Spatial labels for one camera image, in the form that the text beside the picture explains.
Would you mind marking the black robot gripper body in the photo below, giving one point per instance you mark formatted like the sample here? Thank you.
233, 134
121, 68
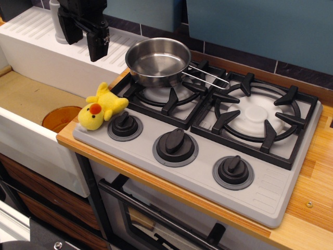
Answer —
86, 14

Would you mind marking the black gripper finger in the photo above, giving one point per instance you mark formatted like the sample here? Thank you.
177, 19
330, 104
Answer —
98, 39
72, 33

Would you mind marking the yellow stuffed duck toy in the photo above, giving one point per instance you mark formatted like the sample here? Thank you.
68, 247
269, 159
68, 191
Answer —
100, 108

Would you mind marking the stainless steel pan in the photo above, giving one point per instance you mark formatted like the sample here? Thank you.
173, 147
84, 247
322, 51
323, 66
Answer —
163, 62

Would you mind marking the grey toy faucet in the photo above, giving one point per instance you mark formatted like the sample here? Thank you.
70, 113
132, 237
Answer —
59, 35

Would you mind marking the white toy sink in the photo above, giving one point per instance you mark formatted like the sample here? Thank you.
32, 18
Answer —
40, 75

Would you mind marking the orange plastic bowl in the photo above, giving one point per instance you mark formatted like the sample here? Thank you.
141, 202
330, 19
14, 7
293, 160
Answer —
57, 119

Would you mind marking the black left stove knob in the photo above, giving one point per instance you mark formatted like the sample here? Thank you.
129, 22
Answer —
125, 127

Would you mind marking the black stove knob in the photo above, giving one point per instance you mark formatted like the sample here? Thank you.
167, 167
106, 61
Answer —
175, 149
125, 127
233, 173

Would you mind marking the black left burner grate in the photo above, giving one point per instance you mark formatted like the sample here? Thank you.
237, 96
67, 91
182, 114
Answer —
178, 105

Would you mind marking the black burner grate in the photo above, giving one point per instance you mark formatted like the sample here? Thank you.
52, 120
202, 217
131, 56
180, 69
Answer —
178, 105
269, 122

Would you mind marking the black middle stove knob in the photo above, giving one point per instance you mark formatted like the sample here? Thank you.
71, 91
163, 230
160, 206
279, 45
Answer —
175, 149

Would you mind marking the wooden drawer cabinet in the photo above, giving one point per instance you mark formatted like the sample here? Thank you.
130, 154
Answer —
59, 209

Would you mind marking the toy oven door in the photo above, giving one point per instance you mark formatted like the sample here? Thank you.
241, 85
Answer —
191, 218

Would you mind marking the black right burner grate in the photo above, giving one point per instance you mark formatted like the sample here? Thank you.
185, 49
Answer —
269, 122

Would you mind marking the black right stove knob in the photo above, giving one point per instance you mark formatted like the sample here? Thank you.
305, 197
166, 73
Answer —
233, 173

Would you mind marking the grey toy stove top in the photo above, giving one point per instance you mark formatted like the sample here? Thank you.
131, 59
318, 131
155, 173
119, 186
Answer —
264, 201

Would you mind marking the black oven door handle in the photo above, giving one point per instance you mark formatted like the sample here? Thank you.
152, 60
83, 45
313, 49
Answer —
155, 228

